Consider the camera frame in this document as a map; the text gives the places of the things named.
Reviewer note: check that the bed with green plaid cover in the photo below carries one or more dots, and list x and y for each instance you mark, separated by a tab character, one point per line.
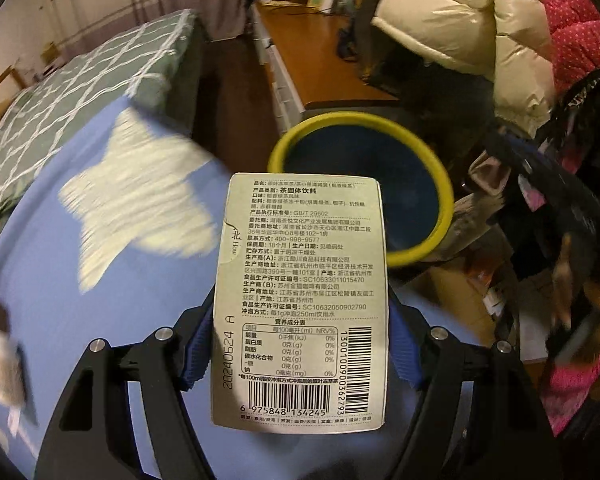
156	64

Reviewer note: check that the blue star tablecloth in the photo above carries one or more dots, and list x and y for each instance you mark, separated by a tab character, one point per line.
53	308

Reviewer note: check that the wooden desk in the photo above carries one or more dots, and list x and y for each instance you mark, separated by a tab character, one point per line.
298	51

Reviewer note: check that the pink dotted sleeve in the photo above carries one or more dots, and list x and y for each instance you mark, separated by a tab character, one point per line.
575	33

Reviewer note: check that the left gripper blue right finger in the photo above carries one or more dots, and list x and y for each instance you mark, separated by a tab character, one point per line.
478	415

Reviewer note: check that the grey tea box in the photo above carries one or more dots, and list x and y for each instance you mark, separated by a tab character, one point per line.
300	310

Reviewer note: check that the small white pill bottle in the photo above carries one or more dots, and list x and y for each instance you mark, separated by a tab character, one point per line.
12	391

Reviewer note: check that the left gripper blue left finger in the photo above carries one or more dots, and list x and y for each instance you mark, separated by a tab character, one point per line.
91	433

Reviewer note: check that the yellow rim trash bin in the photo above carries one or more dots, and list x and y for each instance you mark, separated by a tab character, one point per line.
416	190

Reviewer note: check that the cream puffer jacket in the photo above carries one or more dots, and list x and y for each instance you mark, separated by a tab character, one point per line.
506	41

